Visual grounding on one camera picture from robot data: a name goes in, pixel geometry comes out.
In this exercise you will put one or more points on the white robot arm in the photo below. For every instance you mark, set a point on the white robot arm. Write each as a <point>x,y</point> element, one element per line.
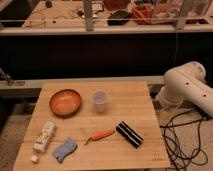
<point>186,82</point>

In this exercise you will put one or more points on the orange wooden bowl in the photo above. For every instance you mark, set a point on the orange wooden bowl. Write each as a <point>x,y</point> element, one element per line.
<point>65,102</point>

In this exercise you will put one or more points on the wooden board table top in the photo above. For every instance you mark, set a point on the wooden board table top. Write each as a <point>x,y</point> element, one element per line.
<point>128,101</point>

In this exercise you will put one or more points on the orange toy carrot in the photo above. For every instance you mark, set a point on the orange toy carrot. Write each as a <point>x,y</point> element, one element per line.
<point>99,135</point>

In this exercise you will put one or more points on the black cloth item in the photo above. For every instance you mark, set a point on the black cloth item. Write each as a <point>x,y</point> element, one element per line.
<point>119,17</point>

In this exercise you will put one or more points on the white toothpaste tube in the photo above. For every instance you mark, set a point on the white toothpaste tube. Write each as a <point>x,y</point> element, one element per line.
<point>43,140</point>

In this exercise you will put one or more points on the orange crate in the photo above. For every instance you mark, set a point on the orange crate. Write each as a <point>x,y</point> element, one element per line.
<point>141,15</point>

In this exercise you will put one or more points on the grey metal post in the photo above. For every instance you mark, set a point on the grey metal post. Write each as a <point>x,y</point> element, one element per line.
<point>87,4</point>

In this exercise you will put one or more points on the metal clamp bracket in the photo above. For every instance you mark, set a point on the metal clamp bracket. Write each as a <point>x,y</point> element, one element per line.
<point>9,80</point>

